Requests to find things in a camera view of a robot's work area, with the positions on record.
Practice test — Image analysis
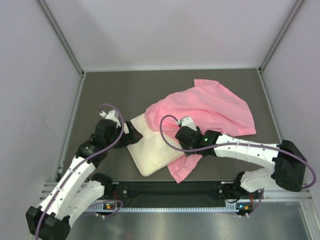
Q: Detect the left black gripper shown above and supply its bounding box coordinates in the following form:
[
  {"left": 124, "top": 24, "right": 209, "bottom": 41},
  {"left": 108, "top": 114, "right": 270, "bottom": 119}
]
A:
[{"left": 106, "top": 119, "right": 143, "bottom": 149}]

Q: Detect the cream white pillow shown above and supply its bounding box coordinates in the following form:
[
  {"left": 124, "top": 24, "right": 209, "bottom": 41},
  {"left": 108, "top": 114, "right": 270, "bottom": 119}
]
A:
[{"left": 127, "top": 114, "right": 184, "bottom": 177}]

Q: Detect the pink pillowcase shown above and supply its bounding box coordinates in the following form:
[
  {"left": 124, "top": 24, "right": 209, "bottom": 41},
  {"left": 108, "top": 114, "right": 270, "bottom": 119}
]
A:
[{"left": 144, "top": 78, "right": 257, "bottom": 184}]

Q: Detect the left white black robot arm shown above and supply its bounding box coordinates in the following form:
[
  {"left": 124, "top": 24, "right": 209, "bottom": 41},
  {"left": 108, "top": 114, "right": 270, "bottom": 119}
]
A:
[{"left": 25, "top": 119, "right": 143, "bottom": 240}]

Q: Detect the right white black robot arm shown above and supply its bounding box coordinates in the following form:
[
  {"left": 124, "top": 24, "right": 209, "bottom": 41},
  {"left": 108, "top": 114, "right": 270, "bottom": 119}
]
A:
[{"left": 175, "top": 126, "right": 307, "bottom": 198}]

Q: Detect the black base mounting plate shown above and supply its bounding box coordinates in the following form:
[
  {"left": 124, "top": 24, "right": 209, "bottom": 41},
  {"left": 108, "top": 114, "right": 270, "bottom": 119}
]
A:
[{"left": 109, "top": 180, "right": 263, "bottom": 208}]

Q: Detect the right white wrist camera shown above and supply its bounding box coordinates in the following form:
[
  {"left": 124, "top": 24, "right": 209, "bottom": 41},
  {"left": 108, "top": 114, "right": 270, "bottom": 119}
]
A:
[{"left": 176, "top": 116, "right": 197, "bottom": 131}]

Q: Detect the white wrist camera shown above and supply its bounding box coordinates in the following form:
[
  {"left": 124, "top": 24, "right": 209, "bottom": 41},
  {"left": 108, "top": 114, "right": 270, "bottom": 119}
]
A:
[
  {"left": 176, "top": 116, "right": 197, "bottom": 131},
  {"left": 99, "top": 110, "right": 121, "bottom": 126}
]

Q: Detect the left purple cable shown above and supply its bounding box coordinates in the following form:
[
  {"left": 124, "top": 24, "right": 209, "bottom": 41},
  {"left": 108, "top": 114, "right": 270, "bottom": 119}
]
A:
[{"left": 34, "top": 103, "right": 125, "bottom": 237}]

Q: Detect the purple cable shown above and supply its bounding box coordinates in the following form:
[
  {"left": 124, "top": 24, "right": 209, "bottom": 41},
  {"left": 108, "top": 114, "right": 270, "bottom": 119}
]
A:
[
  {"left": 34, "top": 103, "right": 125, "bottom": 237},
  {"left": 159, "top": 114, "right": 316, "bottom": 217}
]

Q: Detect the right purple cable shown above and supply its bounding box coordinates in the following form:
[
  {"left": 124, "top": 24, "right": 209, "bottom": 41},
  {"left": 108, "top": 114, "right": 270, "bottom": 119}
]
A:
[{"left": 159, "top": 114, "right": 316, "bottom": 217}]

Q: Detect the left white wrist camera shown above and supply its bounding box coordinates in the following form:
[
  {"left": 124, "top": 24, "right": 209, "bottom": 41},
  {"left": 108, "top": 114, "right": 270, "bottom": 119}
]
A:
[{"left": 99, "top": 110, "right": 121, "bottom": 126}]

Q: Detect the grey slotted cable duct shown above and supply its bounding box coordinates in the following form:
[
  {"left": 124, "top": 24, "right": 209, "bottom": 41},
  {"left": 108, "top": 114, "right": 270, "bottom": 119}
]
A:
[{"left": 84, "top": 201, "right": 253, "bottom": 213}]

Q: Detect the right aluminium frame post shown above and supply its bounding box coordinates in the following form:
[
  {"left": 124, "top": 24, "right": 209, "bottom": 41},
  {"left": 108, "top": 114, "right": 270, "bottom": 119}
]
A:
[{"left": 257, "top": 0, "right": 306, "bottom": 75}]

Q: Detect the aluminium frame post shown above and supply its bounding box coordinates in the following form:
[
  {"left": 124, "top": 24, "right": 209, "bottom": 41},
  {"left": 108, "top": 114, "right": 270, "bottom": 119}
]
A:
[
  {"left": 36, "top": 0, "right": 84, "bottom": 76},
  {"left": 257, "top": 0, "right": 306, "bottom": 75}
]

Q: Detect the aluminium front rail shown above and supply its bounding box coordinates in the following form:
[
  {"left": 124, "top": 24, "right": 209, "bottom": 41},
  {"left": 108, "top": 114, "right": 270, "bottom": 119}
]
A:
[{"left": 39, "top": 182, "right": 312, "bottom": 202}]

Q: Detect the left aluminium frame post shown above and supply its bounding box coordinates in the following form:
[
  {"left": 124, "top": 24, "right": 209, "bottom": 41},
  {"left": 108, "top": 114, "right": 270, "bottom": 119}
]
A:
[{"left": 36, "top": 0, "right": 84, "bottom": 76}]

